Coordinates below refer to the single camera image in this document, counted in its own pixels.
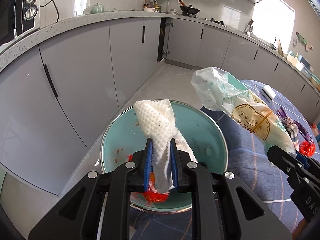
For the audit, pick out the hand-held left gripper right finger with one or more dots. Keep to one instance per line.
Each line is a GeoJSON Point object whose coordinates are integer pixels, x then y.
{"type": "Point", "coordinates": [173, 165]}

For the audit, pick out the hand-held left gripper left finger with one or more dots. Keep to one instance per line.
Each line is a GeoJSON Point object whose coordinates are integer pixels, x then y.
{"type": "Point", "coordinates": [148, 160]}

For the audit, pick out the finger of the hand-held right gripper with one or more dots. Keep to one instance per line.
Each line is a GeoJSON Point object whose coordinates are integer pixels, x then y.
{"type": "Point", "coordinates": [282, 160]}
{"type": "Point", "coordinates": [303, 158]}

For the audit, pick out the purple foil wrapper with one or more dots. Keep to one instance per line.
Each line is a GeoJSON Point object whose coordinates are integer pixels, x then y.
{"type": "Point", "coordinates": [303, 130]}

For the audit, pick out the white paper towel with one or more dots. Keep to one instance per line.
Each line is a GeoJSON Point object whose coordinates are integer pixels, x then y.
{"type": "Point", "coordinates": [157, 125]}

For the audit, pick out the teal metal bin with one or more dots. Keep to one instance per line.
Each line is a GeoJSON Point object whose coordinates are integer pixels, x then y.
{"type": "Point", "coordinates": [200, 135]}

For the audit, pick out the white and black sponge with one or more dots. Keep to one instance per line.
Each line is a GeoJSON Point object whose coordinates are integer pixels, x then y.
{"type": "Point", "coordinates": [268, 93]}

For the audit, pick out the teal-printed clear plastic bag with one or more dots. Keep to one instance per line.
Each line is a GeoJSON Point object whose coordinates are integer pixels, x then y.
{"type": "Point", "coordinates": [225, 92]}

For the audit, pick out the blue plaid tablecloth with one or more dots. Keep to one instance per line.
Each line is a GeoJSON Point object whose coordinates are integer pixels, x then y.
{"type": "Point", "coordinates": [250, 180]}

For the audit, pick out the yellow rubber band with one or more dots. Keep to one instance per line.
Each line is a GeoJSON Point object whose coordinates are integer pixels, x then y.
{"type": "Point", "coordinates": [262, 120]}

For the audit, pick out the light blue box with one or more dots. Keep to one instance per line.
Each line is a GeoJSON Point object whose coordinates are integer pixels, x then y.
{"type": "Point", "coordinates": [306, 63]}

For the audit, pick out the white basin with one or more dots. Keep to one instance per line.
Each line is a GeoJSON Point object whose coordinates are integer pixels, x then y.
{"type": "Point", "coordinates": [295, 59]}

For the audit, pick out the cutting board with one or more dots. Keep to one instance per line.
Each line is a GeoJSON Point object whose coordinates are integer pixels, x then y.
{"type": "Point", "coordinates": [281, 48]}

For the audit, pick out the grey base cabinets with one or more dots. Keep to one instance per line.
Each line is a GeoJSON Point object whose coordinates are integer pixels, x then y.
{"type": "Point", "coordinates": [87, 62]}

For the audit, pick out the sink faucet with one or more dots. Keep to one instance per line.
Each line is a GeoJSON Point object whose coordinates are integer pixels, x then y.
{"type": "Point", "coordinates": [275, 43]}

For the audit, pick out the steel utensil holder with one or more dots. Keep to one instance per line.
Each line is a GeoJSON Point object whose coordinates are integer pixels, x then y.
{"type": "Point", "coordinates": [249, 28]}

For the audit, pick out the window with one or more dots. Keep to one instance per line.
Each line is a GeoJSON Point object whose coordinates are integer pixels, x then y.
{"type": "Point", "coordinates": [275, 15]}

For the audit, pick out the gas stove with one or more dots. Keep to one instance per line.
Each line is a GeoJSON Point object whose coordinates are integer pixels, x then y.
{"type": "Point", "coordinates": [212, 20]}

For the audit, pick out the white bowl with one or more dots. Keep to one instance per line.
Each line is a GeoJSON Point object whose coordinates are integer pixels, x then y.
{"type": "Point", "coordinates": [149, 9]}

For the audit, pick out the black wok with lid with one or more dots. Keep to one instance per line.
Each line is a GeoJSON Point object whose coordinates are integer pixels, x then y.
{"type": "Point", "coordinates": [190, 10]}

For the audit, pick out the black and silver microwave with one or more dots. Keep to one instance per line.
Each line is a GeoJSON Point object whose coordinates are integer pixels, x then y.
{"type": "Point", "coordinates": [22, 12]}

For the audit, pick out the hanging wall cloths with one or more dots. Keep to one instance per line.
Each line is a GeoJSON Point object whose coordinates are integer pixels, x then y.
{"type": "Point", "coordinates": [303, 41]}

